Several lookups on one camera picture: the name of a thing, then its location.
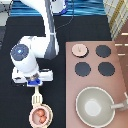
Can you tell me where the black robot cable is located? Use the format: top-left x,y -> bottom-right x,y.
54,0 -> 75,32

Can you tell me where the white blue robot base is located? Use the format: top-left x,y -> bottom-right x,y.
51,0 -> 68,15

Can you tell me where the cream slotted spatula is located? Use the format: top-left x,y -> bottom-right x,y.
32,86 -> 43,107

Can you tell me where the pink stove counter block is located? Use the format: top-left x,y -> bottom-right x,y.
66,41 -> 128,128

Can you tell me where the grey faucet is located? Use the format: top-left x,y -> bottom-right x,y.
111,93 -> 128,111

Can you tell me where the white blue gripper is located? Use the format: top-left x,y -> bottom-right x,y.
12,67 -> 53,87

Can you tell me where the black stove burner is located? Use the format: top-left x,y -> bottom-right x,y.
96,45 -> 111,58
98,62 -> 115,76

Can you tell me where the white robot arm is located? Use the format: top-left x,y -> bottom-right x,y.
10,0 -> 59,87

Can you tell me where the round wooden plate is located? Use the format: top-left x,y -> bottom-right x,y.
28,106 -> 54,128

